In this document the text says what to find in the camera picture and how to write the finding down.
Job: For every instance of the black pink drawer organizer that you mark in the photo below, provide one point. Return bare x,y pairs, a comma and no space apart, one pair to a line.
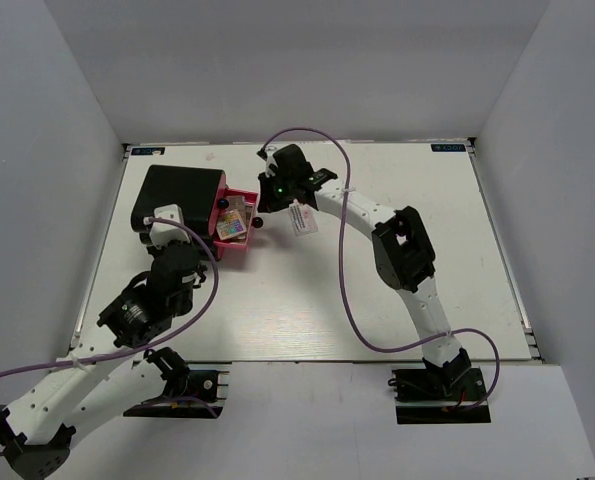
201,194

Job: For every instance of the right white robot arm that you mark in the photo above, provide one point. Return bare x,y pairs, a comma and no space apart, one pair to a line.
403,253

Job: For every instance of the pink-brown eyeshadow palette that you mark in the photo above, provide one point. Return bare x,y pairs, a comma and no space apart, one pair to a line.
239,203

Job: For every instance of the clear labelled makeup case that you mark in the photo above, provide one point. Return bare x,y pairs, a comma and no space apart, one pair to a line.
302,219

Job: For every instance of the blue label right corner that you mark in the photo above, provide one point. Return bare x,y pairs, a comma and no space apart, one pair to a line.
448,147

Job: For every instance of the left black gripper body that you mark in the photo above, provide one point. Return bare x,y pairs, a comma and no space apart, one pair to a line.
186,302

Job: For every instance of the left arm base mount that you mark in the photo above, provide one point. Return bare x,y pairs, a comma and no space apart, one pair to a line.
201,396

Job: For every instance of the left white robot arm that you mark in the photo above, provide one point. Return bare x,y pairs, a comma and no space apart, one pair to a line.
114,367

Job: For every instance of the blue label left corner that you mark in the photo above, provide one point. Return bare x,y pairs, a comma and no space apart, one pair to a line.
147,151

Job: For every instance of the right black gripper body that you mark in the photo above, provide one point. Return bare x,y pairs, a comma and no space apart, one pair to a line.
290,184

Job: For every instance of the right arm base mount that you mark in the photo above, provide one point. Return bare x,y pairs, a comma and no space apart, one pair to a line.
419,400

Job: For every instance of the blue label corner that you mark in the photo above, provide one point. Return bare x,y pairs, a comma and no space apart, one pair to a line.
448,147
147,151

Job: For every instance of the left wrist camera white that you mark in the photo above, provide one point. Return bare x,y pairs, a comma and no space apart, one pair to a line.
163,227

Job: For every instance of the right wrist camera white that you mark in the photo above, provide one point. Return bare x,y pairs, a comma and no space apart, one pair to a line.
267,155

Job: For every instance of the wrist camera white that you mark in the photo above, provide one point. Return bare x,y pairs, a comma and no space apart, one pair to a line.
163,227
267,155

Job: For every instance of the colourful square eyeshadow palette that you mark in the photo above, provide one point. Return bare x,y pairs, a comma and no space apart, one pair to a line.
230,224

